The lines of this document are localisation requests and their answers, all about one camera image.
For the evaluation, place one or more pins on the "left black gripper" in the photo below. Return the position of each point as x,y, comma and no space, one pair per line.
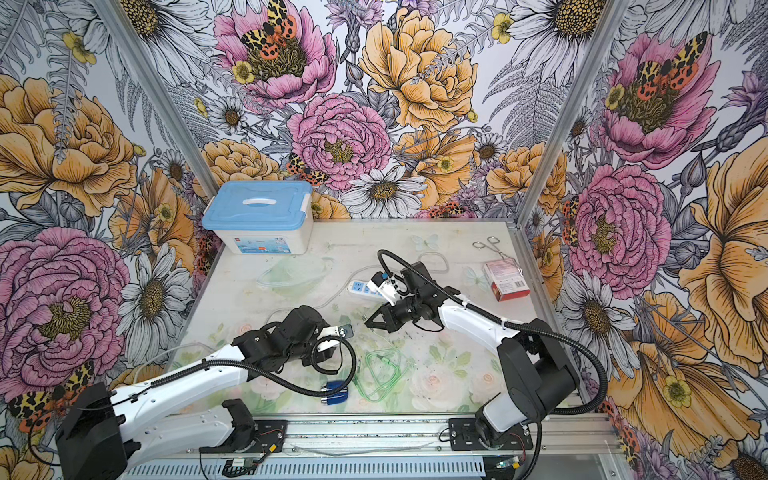
320,357

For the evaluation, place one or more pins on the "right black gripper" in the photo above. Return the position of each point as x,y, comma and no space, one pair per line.
395,325

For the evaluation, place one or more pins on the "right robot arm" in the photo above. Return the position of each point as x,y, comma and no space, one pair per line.
537,372

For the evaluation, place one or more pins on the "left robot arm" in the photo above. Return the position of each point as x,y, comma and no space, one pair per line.
107,432

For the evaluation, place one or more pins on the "metal surgical scissors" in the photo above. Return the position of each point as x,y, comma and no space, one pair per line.
491,243

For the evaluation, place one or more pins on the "blue lid storage box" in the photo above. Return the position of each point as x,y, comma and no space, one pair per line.
262,216

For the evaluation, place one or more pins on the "red white medicine box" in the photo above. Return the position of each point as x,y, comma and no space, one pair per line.
506,279

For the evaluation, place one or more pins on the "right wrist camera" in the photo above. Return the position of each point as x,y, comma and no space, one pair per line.
383,284

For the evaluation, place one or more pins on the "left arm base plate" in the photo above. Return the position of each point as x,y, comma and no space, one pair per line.
264,436

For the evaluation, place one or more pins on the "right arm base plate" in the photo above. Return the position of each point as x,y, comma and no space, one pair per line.
471,434

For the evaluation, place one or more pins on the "aluminium front rail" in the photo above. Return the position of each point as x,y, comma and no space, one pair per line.
409,446

